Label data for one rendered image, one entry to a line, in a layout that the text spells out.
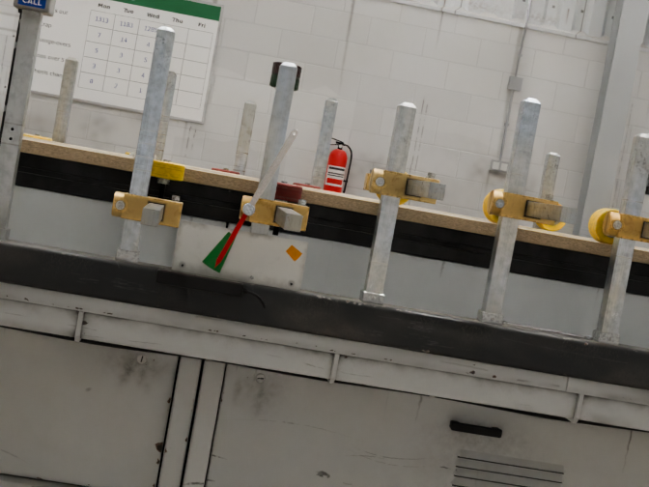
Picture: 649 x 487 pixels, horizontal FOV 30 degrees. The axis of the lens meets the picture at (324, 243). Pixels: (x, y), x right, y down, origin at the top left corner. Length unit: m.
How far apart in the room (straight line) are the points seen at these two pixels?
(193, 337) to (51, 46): 7.30
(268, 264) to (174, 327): 0.23
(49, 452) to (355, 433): 0.68
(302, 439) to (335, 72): 7.07
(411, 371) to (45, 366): 0.80
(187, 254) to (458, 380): 0.62
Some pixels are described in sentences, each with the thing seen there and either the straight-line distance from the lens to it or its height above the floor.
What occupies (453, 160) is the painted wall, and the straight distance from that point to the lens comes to 9.78.
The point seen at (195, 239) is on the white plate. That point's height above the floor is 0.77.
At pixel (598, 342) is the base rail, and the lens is 2.57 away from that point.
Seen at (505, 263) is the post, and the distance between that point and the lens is 2.50.
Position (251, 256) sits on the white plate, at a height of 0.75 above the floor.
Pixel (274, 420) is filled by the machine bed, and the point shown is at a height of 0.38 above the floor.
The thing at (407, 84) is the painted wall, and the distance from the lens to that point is 9.73.
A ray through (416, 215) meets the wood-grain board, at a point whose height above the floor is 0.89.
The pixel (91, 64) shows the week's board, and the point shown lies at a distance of 9.62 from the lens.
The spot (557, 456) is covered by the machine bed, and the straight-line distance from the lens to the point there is 2.87.
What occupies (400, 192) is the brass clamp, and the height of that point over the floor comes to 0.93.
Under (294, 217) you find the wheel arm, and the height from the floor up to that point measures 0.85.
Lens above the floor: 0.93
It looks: 3 degrees down
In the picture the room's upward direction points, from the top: 10 degrees clockwise
